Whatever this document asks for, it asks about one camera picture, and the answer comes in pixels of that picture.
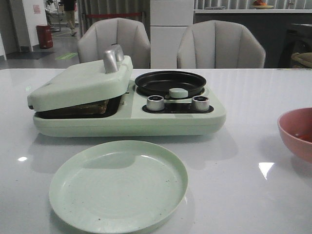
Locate bread slice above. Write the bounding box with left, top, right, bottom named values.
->
left=46, top=98, right=109, bottom=115

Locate mint green sandwich maker lid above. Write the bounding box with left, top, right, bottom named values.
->
left=27, top=55, right=133, bottom=112

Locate pink bowl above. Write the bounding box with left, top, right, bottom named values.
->
left=277, top=107, right=312, bottom=163

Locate orange shrimp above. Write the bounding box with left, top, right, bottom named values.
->
left=295, top=133, right=312, bottom=142

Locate mint green breakfast maker base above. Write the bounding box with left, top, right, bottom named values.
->
left=33, top=80, right=226, bottom=137

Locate silver left control knob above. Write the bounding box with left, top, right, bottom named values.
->
left=146, top=95, right=165, bottom=111

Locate silver control knob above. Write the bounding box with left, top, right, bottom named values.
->
left=146, top=95, right=165, bottom=111
left=191, top=96, right=210, bottom=112

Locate black round frying pan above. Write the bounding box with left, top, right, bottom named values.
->
left=135, top=71, right=206, bottom=99

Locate silver right control knob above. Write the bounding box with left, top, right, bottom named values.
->
left=191, top=96, right=210, bottom=112

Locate mint green plate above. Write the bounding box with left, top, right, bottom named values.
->
left=49, top=140, right=188, bottom=234

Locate grey chair right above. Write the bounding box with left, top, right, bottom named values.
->
left=177, top=20, right=266, bottom=69

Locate grey chair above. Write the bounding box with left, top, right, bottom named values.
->
left=177, top=20, right=266, bottom=69
left=78, top=18, right=151, bottom=69

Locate white refrigerator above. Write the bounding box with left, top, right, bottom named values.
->
left=150, top=0, right=194, bottom=69

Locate grey chair left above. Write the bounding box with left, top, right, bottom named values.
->
left=78, top=18, right=151, bottom=69

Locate red barrier belt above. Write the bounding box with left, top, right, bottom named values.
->
left=85, top=12, right=144, bottom=19

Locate red bin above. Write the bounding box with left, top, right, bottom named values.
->
left=36, top=25, right=53, bottom=49

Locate person in background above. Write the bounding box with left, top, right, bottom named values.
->
left=60, top=0, right=77, bottom=36

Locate dark kitchen counter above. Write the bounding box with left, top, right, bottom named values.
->
left=194, top=9, right=312, bottom=68

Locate fruit plate on counter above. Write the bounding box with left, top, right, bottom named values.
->
left=251, top=0, right=274, bottom=9

